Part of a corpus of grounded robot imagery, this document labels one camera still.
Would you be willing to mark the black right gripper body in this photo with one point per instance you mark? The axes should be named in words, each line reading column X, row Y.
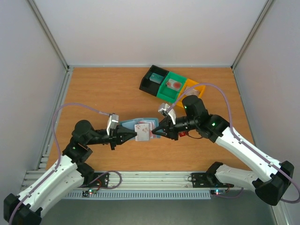
column 170, row 128

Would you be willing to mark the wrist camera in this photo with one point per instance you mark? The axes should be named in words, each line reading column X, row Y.
column 166, row 110
column 112, row 123

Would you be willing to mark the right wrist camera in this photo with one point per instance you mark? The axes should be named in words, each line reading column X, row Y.
column 166, row 110

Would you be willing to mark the black plastic bin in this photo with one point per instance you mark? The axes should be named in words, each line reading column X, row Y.
column 150, row 87

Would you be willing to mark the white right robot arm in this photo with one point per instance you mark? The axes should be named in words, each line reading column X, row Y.
column 267, row 177

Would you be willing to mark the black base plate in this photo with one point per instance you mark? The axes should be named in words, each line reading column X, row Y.
column 97, row 179
column 200, row 180

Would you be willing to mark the red VIP card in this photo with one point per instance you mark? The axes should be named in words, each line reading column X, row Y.
column 182, row 134

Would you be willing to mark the teal card in bin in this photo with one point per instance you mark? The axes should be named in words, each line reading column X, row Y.
column 156, row 78

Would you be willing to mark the yellow plastic bin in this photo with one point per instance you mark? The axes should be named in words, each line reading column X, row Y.
column 189, row 83

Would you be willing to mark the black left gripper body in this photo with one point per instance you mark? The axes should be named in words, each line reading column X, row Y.
column 113, row 138

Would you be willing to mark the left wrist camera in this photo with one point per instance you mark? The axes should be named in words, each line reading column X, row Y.
column 112, row 123

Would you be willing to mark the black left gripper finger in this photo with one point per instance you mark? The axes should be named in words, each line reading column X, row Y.
column 124, row 131
column 122, row 138

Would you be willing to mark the aluminium front rail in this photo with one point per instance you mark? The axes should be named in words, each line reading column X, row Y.
column 179, row 180

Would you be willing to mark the white VIP card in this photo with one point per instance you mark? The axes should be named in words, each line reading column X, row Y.
column 189, row 92

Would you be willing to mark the white patterned card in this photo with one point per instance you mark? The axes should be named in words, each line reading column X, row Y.
column 143, row 132

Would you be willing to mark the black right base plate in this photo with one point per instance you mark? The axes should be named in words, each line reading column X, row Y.
column 200, row 180

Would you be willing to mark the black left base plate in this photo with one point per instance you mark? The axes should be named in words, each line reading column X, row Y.
column 97, row 179

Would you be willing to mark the grey slotted cable duct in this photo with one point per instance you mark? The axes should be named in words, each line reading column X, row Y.
column 110, row 195

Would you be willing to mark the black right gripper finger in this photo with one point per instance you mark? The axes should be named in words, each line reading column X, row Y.
column 162, row 126
column 160, row 134

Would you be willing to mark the red patterned card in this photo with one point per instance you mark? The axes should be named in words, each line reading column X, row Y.
column 174, row 85

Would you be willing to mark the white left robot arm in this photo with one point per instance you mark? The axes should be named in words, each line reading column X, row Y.
column 70, row 171

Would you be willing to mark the green plastic bin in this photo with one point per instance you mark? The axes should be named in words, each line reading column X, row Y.
column 168, row 94

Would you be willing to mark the teal card holder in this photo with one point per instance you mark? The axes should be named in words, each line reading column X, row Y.
column 153, row 122

